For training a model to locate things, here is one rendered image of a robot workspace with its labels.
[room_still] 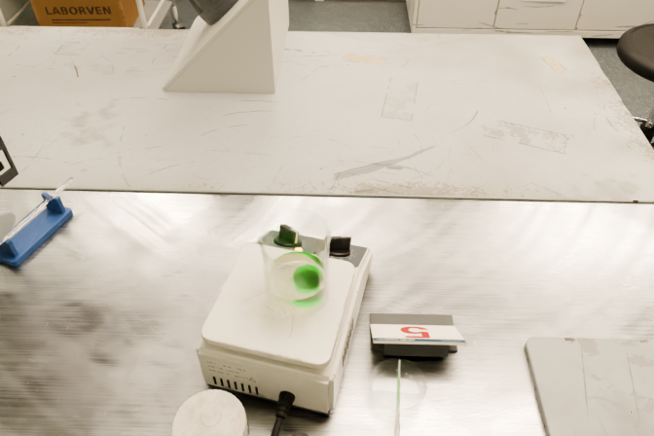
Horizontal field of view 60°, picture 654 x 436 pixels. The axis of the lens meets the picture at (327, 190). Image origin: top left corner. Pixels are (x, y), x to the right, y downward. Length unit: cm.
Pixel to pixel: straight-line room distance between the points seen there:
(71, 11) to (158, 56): 173
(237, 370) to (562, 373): 32
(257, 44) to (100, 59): 34
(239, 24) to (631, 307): 66
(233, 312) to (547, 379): 31
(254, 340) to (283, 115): 48
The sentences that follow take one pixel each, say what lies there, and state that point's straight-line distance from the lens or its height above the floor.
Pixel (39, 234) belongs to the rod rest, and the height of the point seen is 91.
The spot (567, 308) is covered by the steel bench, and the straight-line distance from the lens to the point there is 69.
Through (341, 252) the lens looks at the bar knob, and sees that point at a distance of 62.
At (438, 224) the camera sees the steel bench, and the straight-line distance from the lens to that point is 74.
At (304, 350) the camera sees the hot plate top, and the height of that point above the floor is 99.
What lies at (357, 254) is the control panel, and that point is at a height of 95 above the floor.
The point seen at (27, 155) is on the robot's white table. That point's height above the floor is 90.
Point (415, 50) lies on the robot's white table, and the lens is 111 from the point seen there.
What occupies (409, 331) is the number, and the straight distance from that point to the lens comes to 61.
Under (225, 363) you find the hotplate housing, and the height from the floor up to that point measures 96.
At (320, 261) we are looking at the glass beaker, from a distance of 48.
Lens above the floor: 142
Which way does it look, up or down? 42 degrees down
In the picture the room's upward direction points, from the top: straight up
